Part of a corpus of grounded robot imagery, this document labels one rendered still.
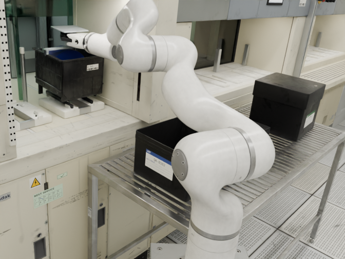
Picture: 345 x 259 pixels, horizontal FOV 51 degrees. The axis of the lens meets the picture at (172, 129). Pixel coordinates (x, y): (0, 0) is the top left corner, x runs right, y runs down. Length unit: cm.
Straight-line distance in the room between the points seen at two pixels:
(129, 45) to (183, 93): 21
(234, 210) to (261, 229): 169
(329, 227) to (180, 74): 204
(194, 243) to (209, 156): 25
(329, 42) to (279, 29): 152
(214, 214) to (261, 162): 15
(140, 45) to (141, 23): 8
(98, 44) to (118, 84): 30
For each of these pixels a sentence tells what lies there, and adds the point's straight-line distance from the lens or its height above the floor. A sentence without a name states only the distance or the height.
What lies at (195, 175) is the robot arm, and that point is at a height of 112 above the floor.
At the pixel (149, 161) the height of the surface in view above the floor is 84.
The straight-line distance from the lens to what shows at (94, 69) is 162.
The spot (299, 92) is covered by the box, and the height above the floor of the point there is 101.
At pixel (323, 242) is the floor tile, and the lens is 258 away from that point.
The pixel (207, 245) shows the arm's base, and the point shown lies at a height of 93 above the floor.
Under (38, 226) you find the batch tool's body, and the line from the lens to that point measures 148.
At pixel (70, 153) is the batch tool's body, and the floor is 82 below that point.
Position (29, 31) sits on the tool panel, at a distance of 222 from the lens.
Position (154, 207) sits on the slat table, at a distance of 122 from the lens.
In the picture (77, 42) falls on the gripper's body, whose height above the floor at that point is 119.
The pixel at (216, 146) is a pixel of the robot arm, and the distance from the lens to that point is 71.
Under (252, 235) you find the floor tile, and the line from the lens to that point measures 244.
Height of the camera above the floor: 148
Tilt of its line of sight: 23 degrees down
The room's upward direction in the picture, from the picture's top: 6 degrees clockwise
